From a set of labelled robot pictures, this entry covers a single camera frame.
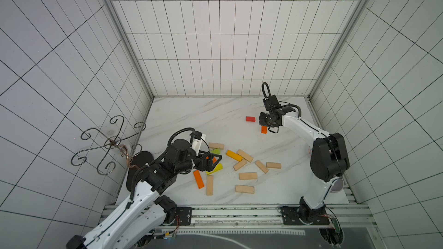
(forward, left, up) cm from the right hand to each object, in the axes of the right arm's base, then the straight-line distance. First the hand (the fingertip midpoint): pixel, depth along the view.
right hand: (265, 117), depth 95 cm
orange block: (-8, +1, 0) cm, 9 cm away
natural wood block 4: (-29, +9, -11) cm, 33 cm away
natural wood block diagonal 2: (-26, +1, -10) cm, 28 cm away
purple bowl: (-33, -32, -7) cm, 46 cm away
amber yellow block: (-20, +17, -9) cm, 27 cm away
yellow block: (-27, +25, -8) cm, 38 cm away
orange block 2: (-33, +25, +16) cm, 44 cm away
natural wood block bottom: (-36, +11, -9) cm, 39 cm away
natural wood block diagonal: (-25, +14, -9) cm, 30 cm away
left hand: (-30, +27, +8) cm, 41 cm away
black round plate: (-25, +68, -8) cm, 73 cm away
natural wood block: (-19, +11, -10) cm, 24 cm away
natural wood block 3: (-23, -4, -10) cm, 26 cm away
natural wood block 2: (-36, +28, -10) cm, 46 cm away
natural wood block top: (-14, +27, -9) cm, 32 cm away
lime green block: (-18, +27, -9) cm, 34 cm away
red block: (+6, +7, -9) cm, 13 cm away
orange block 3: (-33, +34, -10) cm, 49 cm away
